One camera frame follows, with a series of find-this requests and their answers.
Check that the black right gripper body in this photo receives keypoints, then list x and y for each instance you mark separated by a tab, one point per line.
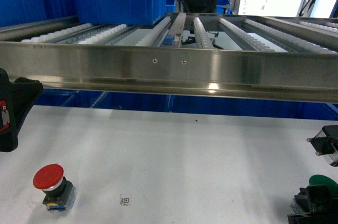
325	143

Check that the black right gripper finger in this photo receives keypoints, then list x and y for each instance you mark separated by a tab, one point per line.
312	218

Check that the green mushroom push button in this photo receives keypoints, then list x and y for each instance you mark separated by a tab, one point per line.
320	180

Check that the red mushroom push button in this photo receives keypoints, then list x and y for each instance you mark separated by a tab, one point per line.
59	193

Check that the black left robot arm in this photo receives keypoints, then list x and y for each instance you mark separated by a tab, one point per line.
17	99

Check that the small QR code sticker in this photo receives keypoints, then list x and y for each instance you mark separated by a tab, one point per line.
125	199

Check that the steel roller shelf frame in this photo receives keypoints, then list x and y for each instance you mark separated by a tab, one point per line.
261	57

